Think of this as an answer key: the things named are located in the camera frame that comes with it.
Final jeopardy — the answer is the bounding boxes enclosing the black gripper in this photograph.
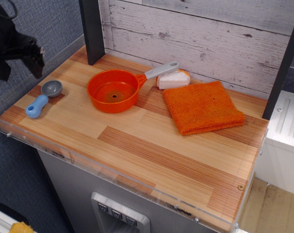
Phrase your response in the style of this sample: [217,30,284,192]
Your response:
[0,2,45,82]

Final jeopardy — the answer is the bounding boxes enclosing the blue and grey scoop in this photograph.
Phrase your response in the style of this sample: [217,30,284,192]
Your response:
[25,80,63,119]

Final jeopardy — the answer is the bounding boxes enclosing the orange folded cloth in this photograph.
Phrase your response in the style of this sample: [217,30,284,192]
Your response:
[163,81,245,135]

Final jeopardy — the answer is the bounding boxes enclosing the clear acrylic table guard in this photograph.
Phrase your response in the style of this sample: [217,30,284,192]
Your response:
[0,36,268,233]

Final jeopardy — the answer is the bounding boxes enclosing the grey toy fridge cabinet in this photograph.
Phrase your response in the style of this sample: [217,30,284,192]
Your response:
[38,150,213,233]

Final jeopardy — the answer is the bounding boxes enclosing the white and orange cheese wedge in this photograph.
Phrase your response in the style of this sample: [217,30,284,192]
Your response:
[156,69,190,90]

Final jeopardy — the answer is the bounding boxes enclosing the white toy sink unit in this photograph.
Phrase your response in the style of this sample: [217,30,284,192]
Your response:
[254,90,294,194]

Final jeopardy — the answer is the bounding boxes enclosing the dark grey left post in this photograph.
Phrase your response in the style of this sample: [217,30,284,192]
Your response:
[79,0,105,65]

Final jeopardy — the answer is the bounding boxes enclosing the dark grey post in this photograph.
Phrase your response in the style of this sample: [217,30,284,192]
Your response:
[79,0,105,65]
[262,28,294,120]

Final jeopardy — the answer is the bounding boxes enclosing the orange pot with grey handle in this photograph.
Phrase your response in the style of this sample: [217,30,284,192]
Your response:
[86,61,180,113]

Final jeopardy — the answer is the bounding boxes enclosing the dark grey right post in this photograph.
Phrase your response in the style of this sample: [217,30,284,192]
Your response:
[262,28,294,120]

